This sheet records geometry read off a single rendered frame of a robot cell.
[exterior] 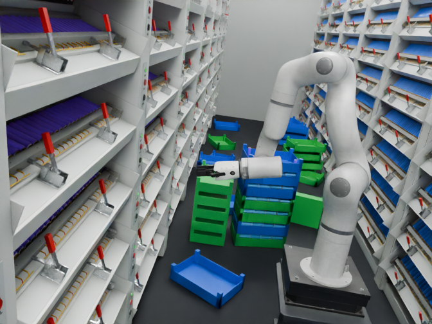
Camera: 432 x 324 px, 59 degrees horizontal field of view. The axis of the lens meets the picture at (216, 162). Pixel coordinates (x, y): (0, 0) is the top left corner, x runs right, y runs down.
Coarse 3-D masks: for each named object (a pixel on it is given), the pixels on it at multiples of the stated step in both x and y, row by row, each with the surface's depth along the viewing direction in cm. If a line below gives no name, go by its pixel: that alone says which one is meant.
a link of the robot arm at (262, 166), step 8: (248, 160) 149; (256, 160) 148; (264, 160) 148; (272, 160) 147; (280, 160) 147; (248, 168) 147; (256, 168) 147; (264, 168) 147; (272, 168) 146; (280, 168) 146; (256, 176) 148; (264, 176) 148; (272, 176) 148; (280, 176) 148
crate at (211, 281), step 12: (180, 264) 190; (192, 264) 199; (204, 264) 198; (216, 264) 193; (180, 276) 182; (192, 276) 190; (204, 276) 191; (216, 276) 192; (228, 276) 190; (240, 276) 183; (192, 288) 179; (204, 288) 183; (216, 288) 184; (228, 288) 185; (240, 288) 184; (216, 300) 171
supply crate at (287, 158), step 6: (246, 144) 222; (246, 150) 224; (252, 150) 224; (246, 156) 210; (252, 156) 204; (282, 156) 227; (288, 156) 227; (294, 156) 221; (282, 162) 207; (288, 162) 225; (300, 162) 208; (282, 168) 208; (288, 168) 209; (294, 168) 209; (300, 168) 209
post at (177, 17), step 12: (156, 12) 164; (168, 12) 163; (180, 12) 163; (180, 24) 165; (168, 60) 170; (180, 60) 170; (180, 72) 171; (168, 108) 177; (168, 144) 183; (168, 180) 189; (168, 192) 191; (168, 204) 196
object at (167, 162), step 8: (160, 160) 183; (168, 160) 185; (152, 168) 176; (160, 168) 180; (168, 168) 184; (144, 184) 159; (152, 184) 162; (160, 184) 165; (152, 192) 156; (152, 200) 151; (144, 208) 143; (144, 216) 138
